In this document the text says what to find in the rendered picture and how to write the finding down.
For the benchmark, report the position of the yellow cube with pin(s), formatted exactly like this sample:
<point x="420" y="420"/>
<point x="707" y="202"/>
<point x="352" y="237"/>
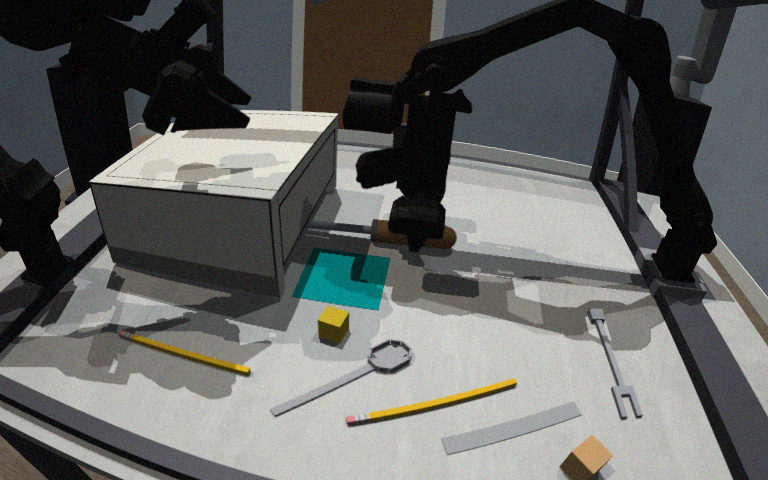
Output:
<point x="333" y="324"/>

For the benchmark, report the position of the yellow pencil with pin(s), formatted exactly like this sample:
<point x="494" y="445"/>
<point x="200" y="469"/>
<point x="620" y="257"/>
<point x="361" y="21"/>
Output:
<point x="185" y="354"/>
<point x="428" y="405"/>

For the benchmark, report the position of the tan cube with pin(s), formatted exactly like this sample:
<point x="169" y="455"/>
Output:
<point x="586" y="460"/>

